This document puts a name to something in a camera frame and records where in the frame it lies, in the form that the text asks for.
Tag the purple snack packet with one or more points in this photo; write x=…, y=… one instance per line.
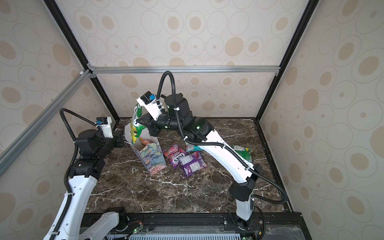
x=192, y=163

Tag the black vertical frame post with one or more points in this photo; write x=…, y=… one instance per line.
x=299, y=31
x=66, y=30

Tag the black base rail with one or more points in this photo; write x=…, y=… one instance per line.
x=212, y=226

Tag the yellow green Fox's candy packet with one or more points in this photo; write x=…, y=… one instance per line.
x=136, y=128

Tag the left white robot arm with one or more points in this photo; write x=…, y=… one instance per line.
x=80, y=180

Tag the teal snack packet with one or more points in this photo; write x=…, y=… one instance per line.
x=192, y=148

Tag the colourful painted paper bag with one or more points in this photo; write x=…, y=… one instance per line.
x=151, y=156

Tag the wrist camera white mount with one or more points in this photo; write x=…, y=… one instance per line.
x=104, y=123
x=148, y=101

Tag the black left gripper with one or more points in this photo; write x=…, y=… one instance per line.
x=119, y=136

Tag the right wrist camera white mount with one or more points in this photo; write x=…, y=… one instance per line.
x=148, y=101

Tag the black vertical frame post right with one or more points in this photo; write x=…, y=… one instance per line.
x=299, y=31

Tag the aluminium horizontal back rail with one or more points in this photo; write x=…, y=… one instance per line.
x=185, y=69

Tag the black vertical frame post left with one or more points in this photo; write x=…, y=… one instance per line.
x=66, y=30

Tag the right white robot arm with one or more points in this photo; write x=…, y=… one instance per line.
x=199, y=132

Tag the aluminium left side rail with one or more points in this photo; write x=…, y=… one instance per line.
x=25, y=138

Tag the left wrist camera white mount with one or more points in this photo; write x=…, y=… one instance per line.
x=104, y=123

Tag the pink Fox's candy packet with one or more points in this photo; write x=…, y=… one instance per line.
x=174, y=153

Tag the green snack packet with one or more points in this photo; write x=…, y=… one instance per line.
x=245, y=153

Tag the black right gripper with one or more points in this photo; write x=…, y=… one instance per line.
x=148, y=121

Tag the orange multicolour Fox's candy packet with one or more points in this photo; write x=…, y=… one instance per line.
x=144, y=142

